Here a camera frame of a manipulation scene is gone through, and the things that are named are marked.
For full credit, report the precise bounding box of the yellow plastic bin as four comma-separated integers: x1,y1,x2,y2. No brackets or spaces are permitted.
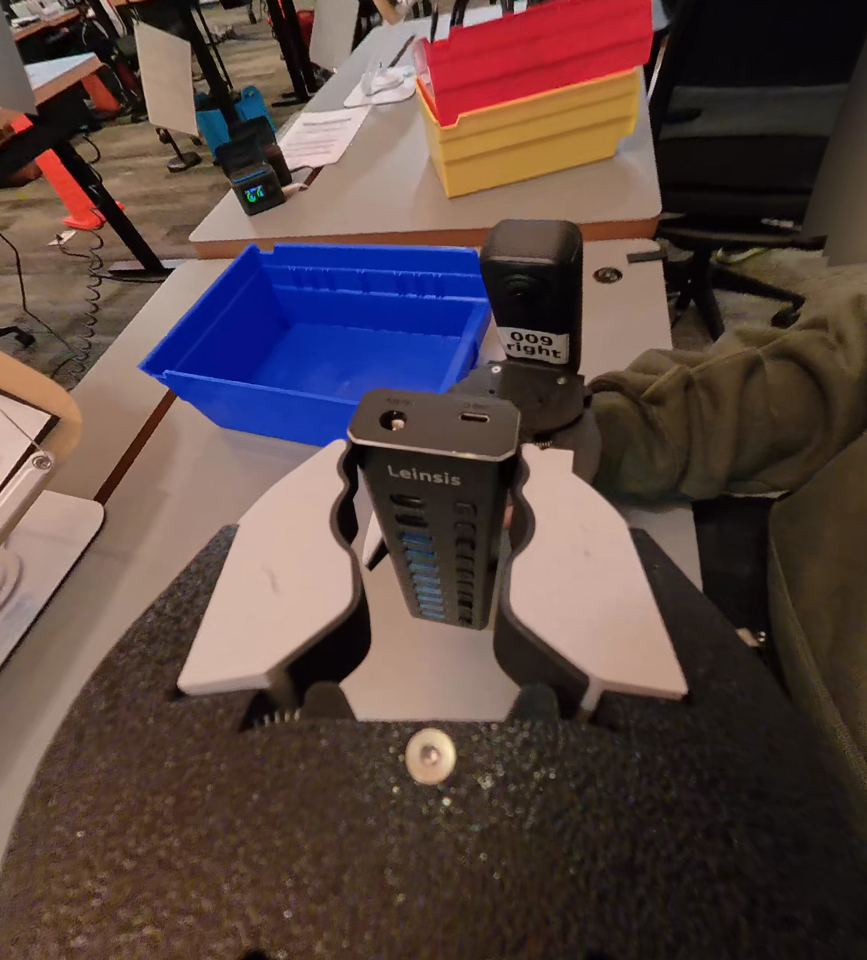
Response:
414,67,643,147
433,105,642,175
442,135,640,200

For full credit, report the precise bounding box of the black USB hub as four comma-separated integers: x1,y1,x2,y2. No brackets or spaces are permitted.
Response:
347,388,522,633

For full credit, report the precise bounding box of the orange traffic cone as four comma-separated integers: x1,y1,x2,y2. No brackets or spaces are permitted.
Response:
10,112,126,231

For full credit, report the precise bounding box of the small black device with screen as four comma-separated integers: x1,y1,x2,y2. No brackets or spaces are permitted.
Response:
213,115,294,219

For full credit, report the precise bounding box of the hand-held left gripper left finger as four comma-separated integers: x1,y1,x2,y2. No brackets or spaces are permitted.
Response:
177,441,372,714

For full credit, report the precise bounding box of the person's right forearm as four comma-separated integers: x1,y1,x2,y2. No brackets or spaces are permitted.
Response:
589,262,867,505

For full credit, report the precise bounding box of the white paper sheet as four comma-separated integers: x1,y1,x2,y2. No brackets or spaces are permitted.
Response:
279,103,372,171

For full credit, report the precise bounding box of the black office chair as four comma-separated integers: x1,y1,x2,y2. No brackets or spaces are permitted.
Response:
649,0,831,342

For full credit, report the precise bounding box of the red plastic bin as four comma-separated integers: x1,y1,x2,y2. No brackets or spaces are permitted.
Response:
411,0,657,130

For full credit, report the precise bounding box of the black desk leg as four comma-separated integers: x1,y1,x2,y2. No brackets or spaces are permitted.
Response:
43,0,176,282

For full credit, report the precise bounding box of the white sign on stand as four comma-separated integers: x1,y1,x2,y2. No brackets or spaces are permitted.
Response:
132,18,204,175

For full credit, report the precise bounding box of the black coiled cable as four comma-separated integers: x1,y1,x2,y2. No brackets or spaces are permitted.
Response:
49,228,108,380

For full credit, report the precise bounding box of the blue bag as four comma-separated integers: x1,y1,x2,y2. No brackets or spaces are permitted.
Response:
192,84,279,160

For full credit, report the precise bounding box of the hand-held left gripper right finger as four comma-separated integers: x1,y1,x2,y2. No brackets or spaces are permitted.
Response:
495,441,690,720

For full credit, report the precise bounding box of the blue plastic bin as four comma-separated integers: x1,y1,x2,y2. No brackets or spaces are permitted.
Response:
138,243,495,448

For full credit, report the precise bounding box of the tan document stand white base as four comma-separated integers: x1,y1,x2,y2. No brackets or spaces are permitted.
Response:
0,322,106,727

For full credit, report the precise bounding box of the person's olive clothing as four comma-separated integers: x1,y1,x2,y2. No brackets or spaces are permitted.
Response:
767,401,867,924

